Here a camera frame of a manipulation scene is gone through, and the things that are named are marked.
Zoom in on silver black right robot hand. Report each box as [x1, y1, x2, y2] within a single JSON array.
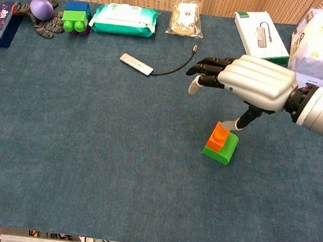
[[180, 48, 301, 138]]

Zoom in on orange toy brick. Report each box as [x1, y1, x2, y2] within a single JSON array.
[[205, 120, 232, 153]]

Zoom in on green toy brick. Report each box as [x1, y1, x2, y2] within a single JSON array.
[[201, 129, 240, 167]]

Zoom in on purple plastic block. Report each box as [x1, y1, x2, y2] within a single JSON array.
[[69, 24, 91, 38]]

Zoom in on green two-stud building block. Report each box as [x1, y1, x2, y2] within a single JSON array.
[[60, 9, 89, 34]]

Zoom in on white green hub box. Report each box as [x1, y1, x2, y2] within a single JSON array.
[[229, 7, 295, 66]]

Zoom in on white plastic bag pack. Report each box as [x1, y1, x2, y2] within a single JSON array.
[[284, 5, 323, 84]]

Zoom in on clear bag of snacks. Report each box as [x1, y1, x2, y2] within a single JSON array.
[[165, 0, 207, 40]]

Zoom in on green wet wipes pack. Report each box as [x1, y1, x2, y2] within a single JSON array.
[[87, 1, 161, 40]]

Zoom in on teal felt table mat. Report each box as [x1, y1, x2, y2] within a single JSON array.
[[0, 0, 323, 242]]

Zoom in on green and blue brick stack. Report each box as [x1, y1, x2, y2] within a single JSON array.
[[63, 0, 94, 28]]

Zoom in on grey striped glove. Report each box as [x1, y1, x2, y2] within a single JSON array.
[[8, 0, 68, 41]]

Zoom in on purple egg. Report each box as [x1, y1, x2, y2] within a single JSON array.
[[28, 0, 56, 22]]

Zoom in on black yellow patterned fabric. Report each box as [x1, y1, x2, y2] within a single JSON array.
[[28, 229, 111, 242]]

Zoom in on silver USB hub with cable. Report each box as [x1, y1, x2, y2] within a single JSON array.
[[118, 37, 198, 82]]

